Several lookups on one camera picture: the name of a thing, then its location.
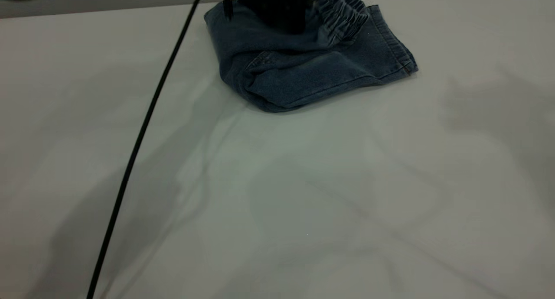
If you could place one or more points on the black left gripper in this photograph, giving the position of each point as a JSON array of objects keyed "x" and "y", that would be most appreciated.
[{"x": 277, "y": 0}]

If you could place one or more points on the blue denim shorts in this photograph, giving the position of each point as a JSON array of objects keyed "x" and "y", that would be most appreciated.
[{"x": 303, "y": 73}]

